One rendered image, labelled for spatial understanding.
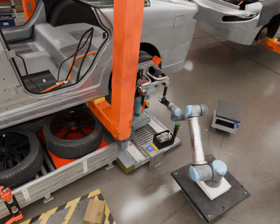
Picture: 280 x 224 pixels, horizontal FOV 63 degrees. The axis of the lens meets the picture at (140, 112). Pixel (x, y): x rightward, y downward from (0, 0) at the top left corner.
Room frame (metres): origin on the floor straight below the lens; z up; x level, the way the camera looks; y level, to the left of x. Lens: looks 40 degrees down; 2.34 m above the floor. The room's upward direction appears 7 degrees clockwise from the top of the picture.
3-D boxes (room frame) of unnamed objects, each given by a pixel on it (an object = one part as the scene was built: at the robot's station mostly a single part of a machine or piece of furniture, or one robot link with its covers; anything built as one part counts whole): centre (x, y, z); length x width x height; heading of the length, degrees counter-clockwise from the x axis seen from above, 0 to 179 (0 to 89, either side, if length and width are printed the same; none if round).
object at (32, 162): (1.35, 1.27, 0.39); 0.66 x 0.66 x 0.24
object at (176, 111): (2.17, -0.43, 0.62); 0.12 x 0.09 x 0.10; 42
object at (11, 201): (0.94, 1.03, 0.30); 0.09 x 0.05 x 0.50; 132
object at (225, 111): (2.71, -1.32, 0.17); 0.43 x 0.36 x 0.34; 165
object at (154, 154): (1.76, -0.29, 0.44); 0.43 x 0.17 x 0.03; 132
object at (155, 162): (1.74, -0.27, 0.21); 0.10 x 0.10 x 0.42; 42
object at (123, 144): (2.08, 0.22, 0.26); 0.42 x 0.18 x 0.35; 42
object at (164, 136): (1.77, -0.30, 0.51); 0.20 x 0.14 x 0.13; 124
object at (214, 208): (1.43, -0.84, 0.15); 0.60 x 0.60 x 0.30; 35
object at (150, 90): (2.27, -0.03, 0.85); 0.21 x 0.14 x 0.14; 42
